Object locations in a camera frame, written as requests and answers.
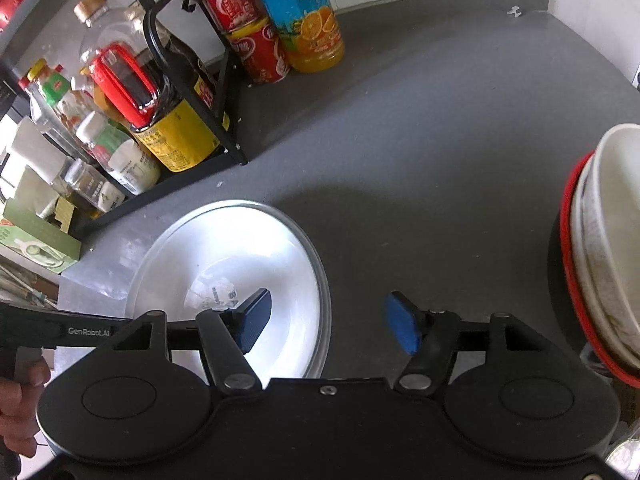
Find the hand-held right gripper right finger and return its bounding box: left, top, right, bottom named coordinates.
left=384, top=290, right=557, bottom=396

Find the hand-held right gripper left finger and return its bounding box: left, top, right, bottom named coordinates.
left=100, top=287, right=274, bottom=396

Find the white plate with print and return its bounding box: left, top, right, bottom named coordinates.
left=124, top=200, right=332, bottom=381

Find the red rimmed bowl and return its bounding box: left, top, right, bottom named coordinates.
left=559, top=152, right=640, bottom=390

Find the white bowl with yellow pattern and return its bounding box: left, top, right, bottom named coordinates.
left=570, top=124, right=640, bottom=361

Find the person's left hand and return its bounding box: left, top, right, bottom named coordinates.
left=0, top=361, right=52, bottom=457

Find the green box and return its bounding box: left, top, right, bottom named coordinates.
left=0, top=199, right=83, bottom=275

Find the small glass jar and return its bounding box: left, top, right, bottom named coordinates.
left=64, top=159, right=127, bottom=213

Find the black metal rack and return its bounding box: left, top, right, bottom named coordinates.
left=0, top=0, right=249, bottom=241

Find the plain white bottle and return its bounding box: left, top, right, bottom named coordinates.
left=9, top=117, right=68, bottom=185

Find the white bottle green label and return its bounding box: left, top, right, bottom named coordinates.
left=76, top=111, right=162, bottom=197

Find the soy sauce bottle red cap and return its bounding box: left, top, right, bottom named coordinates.
left=90, top=42, right=223, bottom=175

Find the seasoning bottle yellow red cap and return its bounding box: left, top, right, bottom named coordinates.
left=19, top=57, right=93, bottom=151

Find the orange juice bottle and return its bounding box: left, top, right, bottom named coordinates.
left=242, top=0, right=346, bottom=73

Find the clear bottle with cork cap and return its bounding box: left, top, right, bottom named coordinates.
left=74, top=0, right=171, bottom=91

